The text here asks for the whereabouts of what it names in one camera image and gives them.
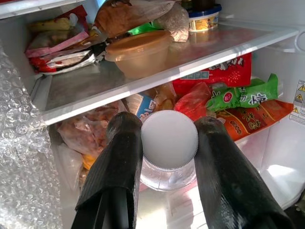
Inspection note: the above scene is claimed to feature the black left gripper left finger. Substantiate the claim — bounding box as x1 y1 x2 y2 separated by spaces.
71 111 144 229

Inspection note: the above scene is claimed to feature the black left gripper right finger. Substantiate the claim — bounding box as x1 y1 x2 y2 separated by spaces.
193 116 296 229

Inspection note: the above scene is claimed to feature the clear bottle with white cap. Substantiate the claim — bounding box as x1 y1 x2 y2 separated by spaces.
140 110 199 192

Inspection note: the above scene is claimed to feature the white fridge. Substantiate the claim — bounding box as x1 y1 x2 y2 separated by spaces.
0 0 305 229

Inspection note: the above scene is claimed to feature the glass fridge shelf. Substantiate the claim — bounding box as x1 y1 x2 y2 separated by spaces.
30 21 300 126

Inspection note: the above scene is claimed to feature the clear bag of raw meat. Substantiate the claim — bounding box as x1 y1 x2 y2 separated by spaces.
56 106 127 156

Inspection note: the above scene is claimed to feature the white frosted plastic bag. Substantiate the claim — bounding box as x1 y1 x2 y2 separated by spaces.
56 142 84 192

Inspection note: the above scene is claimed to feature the orange printed food bag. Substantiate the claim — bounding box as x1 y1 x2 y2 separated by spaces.
216 100 295 142

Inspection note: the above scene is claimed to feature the blue and white carton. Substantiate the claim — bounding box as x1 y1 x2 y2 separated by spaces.
125 93 157 123

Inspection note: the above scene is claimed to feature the red plastic bag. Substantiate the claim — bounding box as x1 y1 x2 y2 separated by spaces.
173 82 213 123

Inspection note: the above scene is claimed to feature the green printed food bag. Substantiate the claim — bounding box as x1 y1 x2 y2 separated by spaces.
205 73 280 113

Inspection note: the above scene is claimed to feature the yellowish clear food bag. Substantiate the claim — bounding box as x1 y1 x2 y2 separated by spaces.
154 83 177 112

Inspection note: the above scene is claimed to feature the red printed snack bag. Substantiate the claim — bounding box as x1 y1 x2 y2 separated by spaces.
172 52 253 96

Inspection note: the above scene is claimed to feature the clear bubble wrap sheet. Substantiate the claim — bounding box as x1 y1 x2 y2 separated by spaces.
0 40 63 229

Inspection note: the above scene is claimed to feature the white warning label sticker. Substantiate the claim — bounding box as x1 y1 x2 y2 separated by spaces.
288 79 305 125

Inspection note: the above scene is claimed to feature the plastic container with orange lid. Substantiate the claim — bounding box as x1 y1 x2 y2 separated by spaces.
105 30 174 80

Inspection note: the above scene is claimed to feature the silver foil packet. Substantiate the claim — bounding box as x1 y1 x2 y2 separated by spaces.
46 49 96 73

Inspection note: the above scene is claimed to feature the red flat food packet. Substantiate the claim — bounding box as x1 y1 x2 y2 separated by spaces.
29 56 58 73

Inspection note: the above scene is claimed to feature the pink striped food packet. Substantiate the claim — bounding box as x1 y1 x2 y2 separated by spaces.
24 31 90 58

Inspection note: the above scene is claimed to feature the green plastic packet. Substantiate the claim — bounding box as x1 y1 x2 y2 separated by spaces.
127 21 163 36

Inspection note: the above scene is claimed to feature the brown paper food bag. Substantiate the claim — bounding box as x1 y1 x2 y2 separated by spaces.
94 0 182 39

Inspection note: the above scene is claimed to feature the clear bag of grey grains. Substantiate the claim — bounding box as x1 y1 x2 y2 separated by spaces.
154 4 190 43

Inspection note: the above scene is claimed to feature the white margarine tub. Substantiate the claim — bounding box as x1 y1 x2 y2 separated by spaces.
188 4 223 33

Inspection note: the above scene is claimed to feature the yellow food packet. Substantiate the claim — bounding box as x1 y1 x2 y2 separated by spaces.
28 17 71 33

